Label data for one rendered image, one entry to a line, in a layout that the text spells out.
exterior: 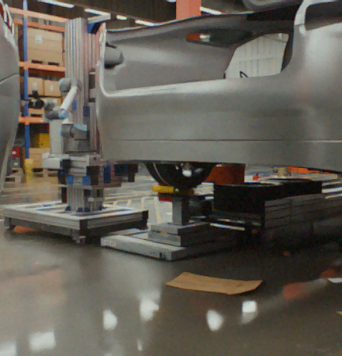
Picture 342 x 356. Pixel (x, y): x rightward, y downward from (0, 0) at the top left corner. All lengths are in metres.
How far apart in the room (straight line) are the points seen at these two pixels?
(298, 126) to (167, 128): 0.80
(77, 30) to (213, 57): 1.38
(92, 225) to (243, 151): 2.34
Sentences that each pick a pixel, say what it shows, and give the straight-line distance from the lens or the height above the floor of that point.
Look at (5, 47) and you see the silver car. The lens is 1.42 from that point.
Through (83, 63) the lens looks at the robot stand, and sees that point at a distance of 5.12.
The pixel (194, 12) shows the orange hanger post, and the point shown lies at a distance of 5.11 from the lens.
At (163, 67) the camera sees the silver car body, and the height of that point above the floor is 1.44.
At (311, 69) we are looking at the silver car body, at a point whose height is 1.23.
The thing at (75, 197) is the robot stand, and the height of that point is 0.36.
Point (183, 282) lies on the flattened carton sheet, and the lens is 3.44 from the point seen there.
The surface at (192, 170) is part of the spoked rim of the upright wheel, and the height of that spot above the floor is 0.65.
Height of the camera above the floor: 0.91
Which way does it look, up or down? 4 degrees down
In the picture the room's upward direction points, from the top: straight up
